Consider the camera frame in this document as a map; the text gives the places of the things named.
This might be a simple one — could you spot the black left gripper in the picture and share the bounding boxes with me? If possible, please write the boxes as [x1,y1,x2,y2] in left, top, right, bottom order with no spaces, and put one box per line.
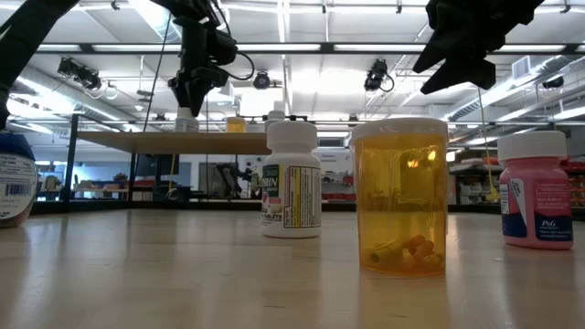
[166,16,230,119]

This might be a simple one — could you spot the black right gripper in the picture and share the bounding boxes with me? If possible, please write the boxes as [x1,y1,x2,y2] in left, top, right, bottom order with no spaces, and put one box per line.
[412,0,545,96]

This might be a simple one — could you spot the white medicine bottle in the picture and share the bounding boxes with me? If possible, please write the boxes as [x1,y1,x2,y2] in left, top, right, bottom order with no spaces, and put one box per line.
[175,107,201,133]

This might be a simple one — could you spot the white bottle blue label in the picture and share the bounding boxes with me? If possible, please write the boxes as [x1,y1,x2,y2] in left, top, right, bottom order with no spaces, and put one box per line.
[263,109,287,133]

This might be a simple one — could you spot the large amber pill vial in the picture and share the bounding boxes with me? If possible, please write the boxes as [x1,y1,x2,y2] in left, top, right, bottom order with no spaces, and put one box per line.
[349,117,450,279]

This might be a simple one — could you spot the clear white-capped bottle front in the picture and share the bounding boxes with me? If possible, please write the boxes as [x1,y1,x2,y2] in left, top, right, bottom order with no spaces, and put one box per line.
[260,120,324,239]

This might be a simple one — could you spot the pink bottle white cap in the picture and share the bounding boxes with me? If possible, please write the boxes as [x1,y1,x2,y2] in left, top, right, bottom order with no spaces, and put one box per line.
[496,130,575,251]

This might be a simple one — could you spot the blue-capped medicine bottle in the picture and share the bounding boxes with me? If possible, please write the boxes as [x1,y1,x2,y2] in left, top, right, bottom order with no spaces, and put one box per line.
[0,130,38,229]

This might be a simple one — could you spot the wooden shelf black legs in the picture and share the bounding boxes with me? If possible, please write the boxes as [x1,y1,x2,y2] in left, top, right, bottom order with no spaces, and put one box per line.
[63,112,310,209]

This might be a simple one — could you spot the dark background monitor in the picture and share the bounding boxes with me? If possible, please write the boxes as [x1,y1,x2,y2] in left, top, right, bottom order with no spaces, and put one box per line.
[135,154,180,179]

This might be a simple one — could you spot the storage shelving with red bins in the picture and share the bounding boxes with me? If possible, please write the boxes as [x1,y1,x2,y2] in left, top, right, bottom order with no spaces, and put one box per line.
[450,154,585,214]

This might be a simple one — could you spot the black overhead rig beam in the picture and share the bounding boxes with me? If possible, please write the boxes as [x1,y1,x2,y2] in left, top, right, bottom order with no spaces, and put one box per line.
[34,41,585,56]

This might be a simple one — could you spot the background workbench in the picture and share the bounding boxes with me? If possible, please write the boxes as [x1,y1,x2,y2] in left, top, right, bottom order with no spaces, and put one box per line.
[36,171,154,202]

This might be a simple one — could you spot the black hanging cable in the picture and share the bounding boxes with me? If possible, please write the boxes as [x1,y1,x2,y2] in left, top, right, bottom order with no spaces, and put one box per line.
[141,12,174,133]

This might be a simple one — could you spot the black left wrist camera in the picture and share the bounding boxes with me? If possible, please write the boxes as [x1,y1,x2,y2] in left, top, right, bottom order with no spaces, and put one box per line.
[207,27,239,68]

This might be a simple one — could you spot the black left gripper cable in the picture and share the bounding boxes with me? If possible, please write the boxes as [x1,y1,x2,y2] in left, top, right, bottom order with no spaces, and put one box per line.
[228,50,256,82]

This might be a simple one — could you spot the round black mounted camera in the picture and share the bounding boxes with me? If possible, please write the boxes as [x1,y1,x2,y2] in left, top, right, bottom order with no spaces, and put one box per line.
[252,70,272,91]

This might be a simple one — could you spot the black camera with cable loop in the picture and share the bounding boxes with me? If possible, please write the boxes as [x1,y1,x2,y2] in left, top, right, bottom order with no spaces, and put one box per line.
[363,58,396,93]

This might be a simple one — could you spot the black aluminium table frame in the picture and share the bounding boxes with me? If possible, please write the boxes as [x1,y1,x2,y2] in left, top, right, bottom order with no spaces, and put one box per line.
[27,198,585,216]

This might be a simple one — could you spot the black mounted camera cluster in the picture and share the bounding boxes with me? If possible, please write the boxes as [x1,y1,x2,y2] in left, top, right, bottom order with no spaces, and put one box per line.
[57,57,104,91]

